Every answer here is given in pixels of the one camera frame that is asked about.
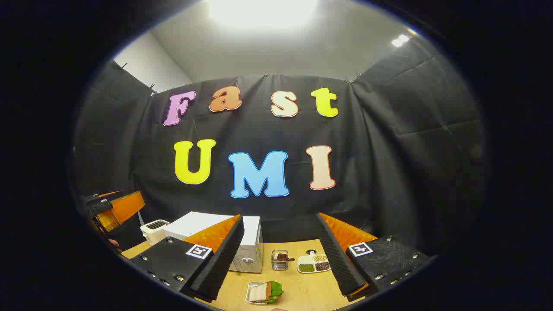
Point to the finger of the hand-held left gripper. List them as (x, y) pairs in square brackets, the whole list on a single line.
[(106, 195), (127, 207)]

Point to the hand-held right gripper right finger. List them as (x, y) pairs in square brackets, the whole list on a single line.
[(335, 259)]

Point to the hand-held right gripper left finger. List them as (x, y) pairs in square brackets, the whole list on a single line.
[(220, 263)]

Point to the white microwave oven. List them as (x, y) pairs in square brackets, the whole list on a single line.
[(250, 242)]

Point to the sandwich with lettuce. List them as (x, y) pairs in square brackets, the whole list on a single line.
[(261, 293)]

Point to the white divided dish of beans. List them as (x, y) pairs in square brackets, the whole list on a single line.
[(307, 259)]

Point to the white toaster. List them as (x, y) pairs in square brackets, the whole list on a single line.
[(153, 231)]

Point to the small white rectangular tray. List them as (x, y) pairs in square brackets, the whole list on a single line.
[(248, 296)]

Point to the brown spoon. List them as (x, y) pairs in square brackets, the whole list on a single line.
[(283, 257)]

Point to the black backdrop cloth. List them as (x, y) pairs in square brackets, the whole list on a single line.
[(389, 151)]

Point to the small ceiling light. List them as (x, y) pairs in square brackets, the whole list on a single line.
[(400, 40)]

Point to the large ceiling light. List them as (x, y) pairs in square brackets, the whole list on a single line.
[(263, 11)]

